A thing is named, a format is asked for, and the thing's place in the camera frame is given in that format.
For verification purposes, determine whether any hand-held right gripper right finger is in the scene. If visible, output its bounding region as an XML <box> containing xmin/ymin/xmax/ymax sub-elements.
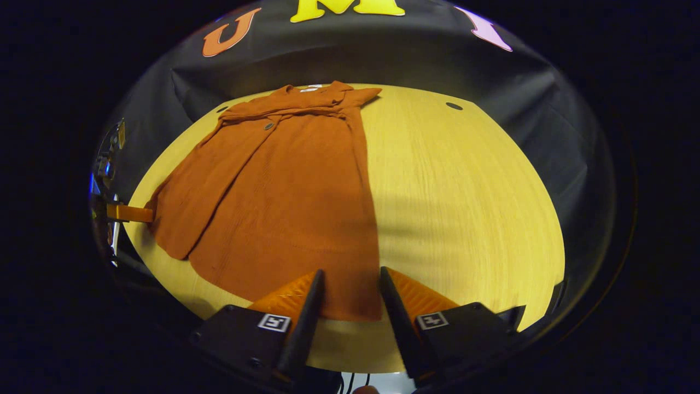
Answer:
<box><xmin>379</xmin><ymin>266</ymin><xmax>527</xmax><ymax>389</ymax></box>

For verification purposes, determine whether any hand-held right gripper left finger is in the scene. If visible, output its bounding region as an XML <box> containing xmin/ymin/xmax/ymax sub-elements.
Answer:
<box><xmin>189</xmin><ymin>269</ymin><xmax>326</xmax><ymax>392</ymax></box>

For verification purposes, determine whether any rust orange button shirt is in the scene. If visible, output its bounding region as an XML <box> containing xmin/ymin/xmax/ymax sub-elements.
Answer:
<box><xmin>145</xmin><ymin>80</ymin><xmax>383</xmax><ymax>322</ymax></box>

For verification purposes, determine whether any black backdrop cloth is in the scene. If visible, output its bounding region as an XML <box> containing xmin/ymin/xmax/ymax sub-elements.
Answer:
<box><xmin>90</xmin><ymin>0</ymin><xmax>619</xmax><ymax>329</ymax></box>

